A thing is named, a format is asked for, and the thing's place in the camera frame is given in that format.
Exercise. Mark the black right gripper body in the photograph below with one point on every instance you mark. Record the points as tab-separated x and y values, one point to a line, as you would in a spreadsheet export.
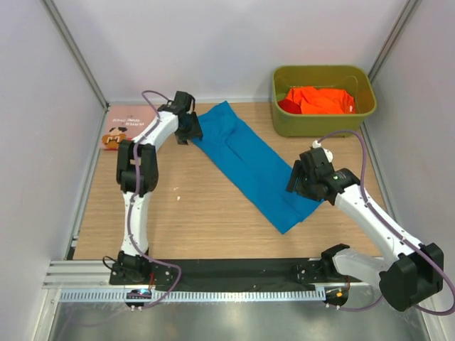
298	177

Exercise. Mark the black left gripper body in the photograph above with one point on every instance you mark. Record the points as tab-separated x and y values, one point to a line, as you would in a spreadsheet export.
190	128

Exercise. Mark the blue t shirt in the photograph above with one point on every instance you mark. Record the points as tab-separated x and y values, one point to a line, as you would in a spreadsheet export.
259	173

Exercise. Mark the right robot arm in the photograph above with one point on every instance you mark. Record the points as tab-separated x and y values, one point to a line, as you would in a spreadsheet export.
408	272

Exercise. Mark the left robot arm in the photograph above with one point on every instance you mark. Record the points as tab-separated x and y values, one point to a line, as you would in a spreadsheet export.
137	174

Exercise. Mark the folded pink t shirt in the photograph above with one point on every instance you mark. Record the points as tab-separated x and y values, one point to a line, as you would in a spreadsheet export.
125	122

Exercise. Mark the red t shirt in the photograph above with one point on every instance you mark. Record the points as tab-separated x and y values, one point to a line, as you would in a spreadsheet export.
289	106

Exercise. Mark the orange t shirt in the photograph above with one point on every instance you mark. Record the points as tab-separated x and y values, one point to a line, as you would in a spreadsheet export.
322	101

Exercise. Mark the olive green plastic bin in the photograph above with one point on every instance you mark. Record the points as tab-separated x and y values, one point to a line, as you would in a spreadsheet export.
349	78

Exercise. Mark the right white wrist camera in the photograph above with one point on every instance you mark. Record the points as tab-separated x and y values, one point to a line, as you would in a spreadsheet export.
328	154

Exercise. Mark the white slotted cable duct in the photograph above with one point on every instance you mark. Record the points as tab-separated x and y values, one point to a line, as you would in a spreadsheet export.
141	296

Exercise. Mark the left aluminium frame post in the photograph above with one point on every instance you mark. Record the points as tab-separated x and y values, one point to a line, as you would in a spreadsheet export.
69	41

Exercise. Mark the aluminium frame post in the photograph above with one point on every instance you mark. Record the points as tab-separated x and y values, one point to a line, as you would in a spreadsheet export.
397	29
69	41

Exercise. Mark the right aluminium frame post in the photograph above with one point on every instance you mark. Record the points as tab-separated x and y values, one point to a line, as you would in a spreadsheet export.
397	29

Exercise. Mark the aluminium front rail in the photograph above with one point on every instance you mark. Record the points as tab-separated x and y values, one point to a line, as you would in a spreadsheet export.
78	273

